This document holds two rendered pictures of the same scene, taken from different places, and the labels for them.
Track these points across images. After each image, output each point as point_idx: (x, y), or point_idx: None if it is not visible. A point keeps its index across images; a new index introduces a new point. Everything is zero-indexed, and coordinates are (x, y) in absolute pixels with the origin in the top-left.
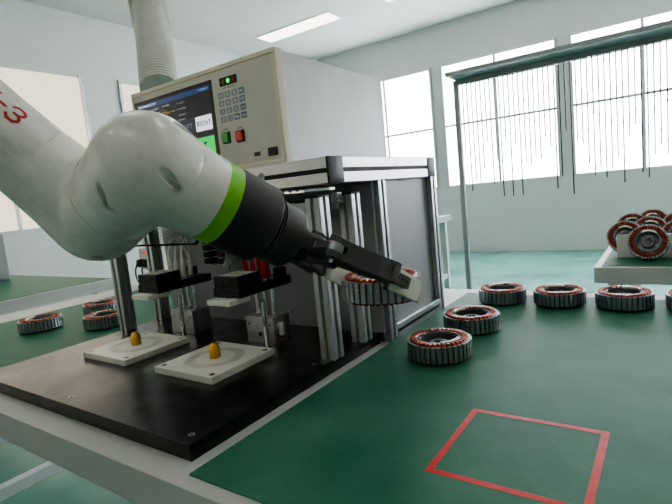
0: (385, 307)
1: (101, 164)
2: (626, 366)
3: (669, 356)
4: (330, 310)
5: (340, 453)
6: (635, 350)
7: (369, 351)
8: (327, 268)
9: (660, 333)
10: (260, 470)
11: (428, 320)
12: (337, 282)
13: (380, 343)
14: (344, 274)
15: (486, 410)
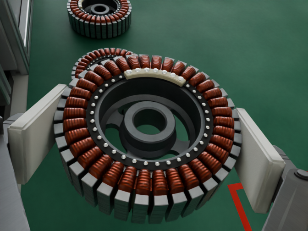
0: (8, 35)
1: None
2: (265, 57)
3: (274, 34)
4: None
5: None
6: (250, 30)
7: (13, 107)
8: (11, 157)
9: (244, 0)
10: None
11: (37, 13)
12: (42, 160)
13: (14, 81)
14: (47, 128)
15: (239, 182)
